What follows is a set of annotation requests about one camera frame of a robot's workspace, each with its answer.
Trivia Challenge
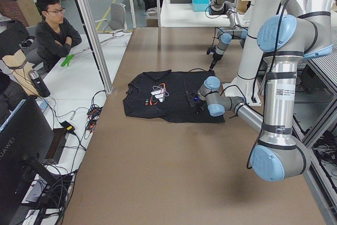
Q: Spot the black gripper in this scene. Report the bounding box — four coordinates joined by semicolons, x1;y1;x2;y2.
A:
209;52;223;71
194;97;207;114

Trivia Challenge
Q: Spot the black printed t-shirt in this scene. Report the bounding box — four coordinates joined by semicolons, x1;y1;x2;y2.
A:
123;70;225;123

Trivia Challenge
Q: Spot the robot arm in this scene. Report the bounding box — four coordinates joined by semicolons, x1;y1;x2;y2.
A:
198;11;333;182
206;0;247;71

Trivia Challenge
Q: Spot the blue plastic bin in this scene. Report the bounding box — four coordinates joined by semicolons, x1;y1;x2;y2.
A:
192;0;210;12

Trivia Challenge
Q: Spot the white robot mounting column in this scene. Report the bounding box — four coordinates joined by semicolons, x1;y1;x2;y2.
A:
222;0;337;107

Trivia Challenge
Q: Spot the white office chair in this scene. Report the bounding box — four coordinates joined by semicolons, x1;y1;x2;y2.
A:
94;3;128;34

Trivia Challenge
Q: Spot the red black USB hub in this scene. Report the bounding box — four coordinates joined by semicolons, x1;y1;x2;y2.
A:
85;104;103;131

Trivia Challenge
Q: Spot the black power adapter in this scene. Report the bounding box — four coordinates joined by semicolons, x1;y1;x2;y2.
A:
60;121;75;134

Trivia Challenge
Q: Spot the green tipped reacher tool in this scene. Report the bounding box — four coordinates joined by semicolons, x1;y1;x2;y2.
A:
60;33;124;67

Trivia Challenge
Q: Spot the black thermos bottle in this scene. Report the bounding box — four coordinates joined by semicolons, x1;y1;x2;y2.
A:
28;70;51;97

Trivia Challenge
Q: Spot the seated man in black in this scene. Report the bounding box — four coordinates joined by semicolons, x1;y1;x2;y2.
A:
35;0;82;72

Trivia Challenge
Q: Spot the black Huawei monitor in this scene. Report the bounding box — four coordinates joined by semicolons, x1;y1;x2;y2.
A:
1;96;66;224

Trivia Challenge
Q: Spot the brown cardboard bin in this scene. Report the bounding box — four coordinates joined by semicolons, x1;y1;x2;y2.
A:
1;0;42;27

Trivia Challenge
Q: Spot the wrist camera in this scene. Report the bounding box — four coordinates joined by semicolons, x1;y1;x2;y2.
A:
186;91;200;106
206;47;215;55

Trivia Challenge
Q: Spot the aluminium frame post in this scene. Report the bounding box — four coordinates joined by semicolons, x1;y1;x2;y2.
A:
74;0;113;95

